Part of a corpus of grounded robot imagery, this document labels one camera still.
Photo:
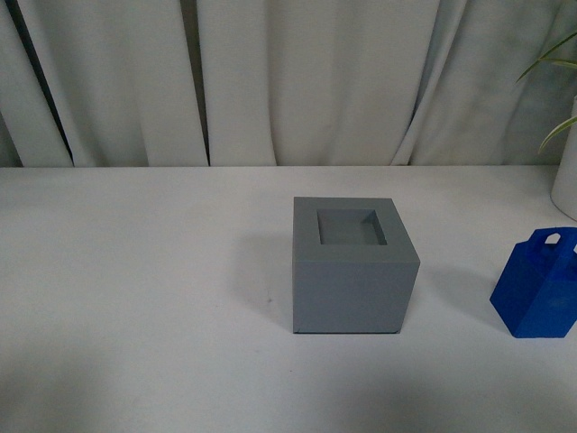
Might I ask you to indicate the gray cube base with recess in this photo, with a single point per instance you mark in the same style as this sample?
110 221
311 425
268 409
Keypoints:
354 266

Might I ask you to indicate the blue plastic part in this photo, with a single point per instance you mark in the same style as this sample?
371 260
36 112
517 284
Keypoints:
536 293

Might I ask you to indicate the white curtain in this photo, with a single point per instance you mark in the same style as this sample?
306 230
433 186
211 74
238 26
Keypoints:
287 83

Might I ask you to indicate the white plant pot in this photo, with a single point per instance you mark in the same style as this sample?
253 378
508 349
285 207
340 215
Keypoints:
563 193

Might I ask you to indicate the green striped plant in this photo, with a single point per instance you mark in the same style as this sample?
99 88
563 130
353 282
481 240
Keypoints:
565 63

